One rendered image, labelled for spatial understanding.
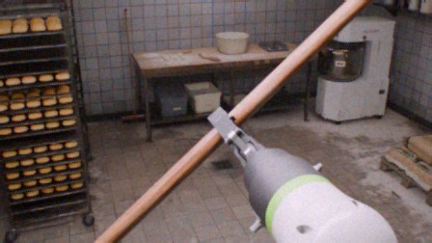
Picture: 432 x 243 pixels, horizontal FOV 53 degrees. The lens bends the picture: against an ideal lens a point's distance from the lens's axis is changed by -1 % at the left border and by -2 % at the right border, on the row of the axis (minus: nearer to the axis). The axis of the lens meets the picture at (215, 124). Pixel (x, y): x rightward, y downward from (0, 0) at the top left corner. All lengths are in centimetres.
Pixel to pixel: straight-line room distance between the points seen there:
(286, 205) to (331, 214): 6
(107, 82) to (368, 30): 337
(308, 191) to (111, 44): 538
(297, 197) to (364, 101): 559
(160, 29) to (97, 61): 90
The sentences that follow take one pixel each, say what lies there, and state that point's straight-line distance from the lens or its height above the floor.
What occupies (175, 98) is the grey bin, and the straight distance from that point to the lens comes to 536.
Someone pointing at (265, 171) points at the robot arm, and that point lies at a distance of 53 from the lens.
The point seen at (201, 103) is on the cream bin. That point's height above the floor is 35.
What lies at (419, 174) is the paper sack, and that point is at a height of 24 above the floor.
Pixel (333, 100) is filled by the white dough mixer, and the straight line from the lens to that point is 584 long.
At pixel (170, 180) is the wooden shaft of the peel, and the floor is 187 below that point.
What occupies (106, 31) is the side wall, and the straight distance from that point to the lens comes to 575.
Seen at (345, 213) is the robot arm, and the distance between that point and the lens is 43.
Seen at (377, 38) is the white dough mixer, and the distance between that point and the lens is 593.
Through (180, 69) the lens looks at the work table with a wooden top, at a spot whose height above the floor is 85.
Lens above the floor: 224
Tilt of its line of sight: 23 degrees down
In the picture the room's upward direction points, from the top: straight up
